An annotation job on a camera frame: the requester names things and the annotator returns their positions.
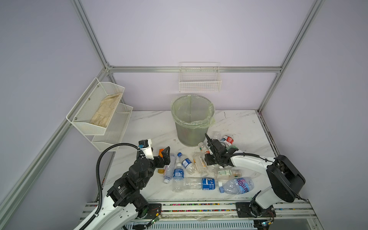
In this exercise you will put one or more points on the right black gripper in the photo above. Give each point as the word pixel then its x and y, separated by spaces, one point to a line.
pixel 206 160

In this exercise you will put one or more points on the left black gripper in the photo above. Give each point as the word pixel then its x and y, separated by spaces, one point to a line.
pixel 166 158

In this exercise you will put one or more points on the large crushed purple label bottle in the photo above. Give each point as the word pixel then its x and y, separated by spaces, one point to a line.
pixel 237 186

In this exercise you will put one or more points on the long clear blue label bottle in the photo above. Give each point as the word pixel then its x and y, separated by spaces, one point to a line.
pixel 205 183

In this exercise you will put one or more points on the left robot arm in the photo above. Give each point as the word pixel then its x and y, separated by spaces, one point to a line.
pixel 123 202

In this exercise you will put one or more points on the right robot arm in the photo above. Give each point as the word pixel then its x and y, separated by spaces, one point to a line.
pixel 285 179

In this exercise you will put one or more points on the blue label bottle by bin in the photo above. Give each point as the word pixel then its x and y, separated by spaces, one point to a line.
pixel 217 135

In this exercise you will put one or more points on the grey mesh waste bin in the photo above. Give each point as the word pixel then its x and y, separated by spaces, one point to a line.
pixel 190 137

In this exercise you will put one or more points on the red label crushed bottle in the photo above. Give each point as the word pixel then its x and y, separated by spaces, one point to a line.
pixel 226 141

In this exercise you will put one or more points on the green white label bottle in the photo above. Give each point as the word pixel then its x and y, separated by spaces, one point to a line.
pixel 227 174

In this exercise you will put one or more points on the orange label bottle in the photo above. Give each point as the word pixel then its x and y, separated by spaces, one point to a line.
pixel 164 157

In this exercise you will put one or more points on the crushed clear bottle white cap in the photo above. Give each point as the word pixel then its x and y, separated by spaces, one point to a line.
pixel 169 169

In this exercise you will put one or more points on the small blue label bottle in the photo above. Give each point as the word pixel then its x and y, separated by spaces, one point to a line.
pixel 186 163

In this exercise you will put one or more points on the upright blue label bottle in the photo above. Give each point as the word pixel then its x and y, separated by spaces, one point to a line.
pixel 178 178

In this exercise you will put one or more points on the beige cloth in shelf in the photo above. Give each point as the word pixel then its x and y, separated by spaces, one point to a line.
pixel 105 110

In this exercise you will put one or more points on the white mesh two-tier shelf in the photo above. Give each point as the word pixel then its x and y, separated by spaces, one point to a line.
pixel 83 111

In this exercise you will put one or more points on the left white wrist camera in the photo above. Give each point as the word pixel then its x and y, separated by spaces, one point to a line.
pixel 145 149

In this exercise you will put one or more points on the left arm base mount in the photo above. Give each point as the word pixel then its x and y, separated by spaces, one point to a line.
pixel 150 211

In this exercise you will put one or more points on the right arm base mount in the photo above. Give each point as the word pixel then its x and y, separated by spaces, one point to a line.
pixel 252 210

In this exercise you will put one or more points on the white wire wall basket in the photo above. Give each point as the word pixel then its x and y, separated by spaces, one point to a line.
pixel 199 77

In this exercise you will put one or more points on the aluminium front rail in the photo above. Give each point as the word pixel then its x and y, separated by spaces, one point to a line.
pixel 227 210

